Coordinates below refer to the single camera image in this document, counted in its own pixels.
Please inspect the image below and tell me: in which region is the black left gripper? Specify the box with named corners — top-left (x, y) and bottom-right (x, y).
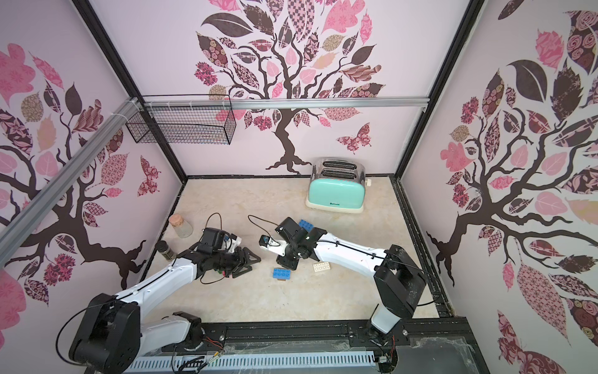
top-left (214, 246), bottom-right (263, 278)

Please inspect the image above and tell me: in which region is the white brick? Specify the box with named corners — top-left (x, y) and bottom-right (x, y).
top-left (313, 262), bottom-right (331, 273)

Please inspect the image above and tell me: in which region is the small light blue brick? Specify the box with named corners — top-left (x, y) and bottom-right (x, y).
top-left (272, 268), bottom-right (291, 281)

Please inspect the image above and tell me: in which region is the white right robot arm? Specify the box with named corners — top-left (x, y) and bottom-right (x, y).
top-left (259, 218), bottom-right (427, 335)

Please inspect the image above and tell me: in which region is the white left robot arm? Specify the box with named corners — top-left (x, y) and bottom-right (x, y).
top-left (68, 247), bottom-right (261, 373)

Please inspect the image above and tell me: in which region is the blue square brick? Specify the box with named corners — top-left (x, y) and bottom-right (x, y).
top-left (299, 220), bottom-right (314, 232)

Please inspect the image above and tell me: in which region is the mint green Belinee toaster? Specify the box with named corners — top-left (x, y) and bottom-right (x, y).
top-left (305, 157), bottom-right (367, 213)

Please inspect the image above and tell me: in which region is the pink lidded glass jar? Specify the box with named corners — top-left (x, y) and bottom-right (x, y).
top-left (168, 213), bottom-right (193, 238)

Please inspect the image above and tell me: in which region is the dark spice bottle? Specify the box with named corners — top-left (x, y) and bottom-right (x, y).
top-left (155, 240), bottom-right (177, 261)

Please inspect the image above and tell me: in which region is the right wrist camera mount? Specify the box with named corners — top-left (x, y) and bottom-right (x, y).
top-left (259, 235), bottom-right (287, 257)

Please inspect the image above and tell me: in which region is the black camera cable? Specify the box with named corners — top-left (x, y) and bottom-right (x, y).
top-left (247, 214), bottom-right (281, 239)

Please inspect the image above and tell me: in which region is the white slotted cable duct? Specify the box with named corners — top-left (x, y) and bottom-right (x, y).
top-left (126, 352), bottom-right (377, 373)

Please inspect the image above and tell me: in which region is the aluminium rail back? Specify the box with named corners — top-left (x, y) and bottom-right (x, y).
top-left (231, 97), bottom-right (430, 110)

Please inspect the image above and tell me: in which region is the aluminium rail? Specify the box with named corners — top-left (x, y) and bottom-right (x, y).
top-left (1, 98), bottom-right (140, 266)
top-left (231, 97), bottom-right (430, 110)

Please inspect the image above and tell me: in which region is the black wire basket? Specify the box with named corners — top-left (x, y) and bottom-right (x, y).
top-left (126, 93), bottom-right (237, 145)

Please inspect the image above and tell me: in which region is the aluminium rail left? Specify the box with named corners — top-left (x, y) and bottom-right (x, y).
top-left (1, 98), bottom-right (140, 266)

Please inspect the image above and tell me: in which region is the black enclosure corner post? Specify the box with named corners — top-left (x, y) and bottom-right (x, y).
top-left (394, 0), bottom-right (486, 181)

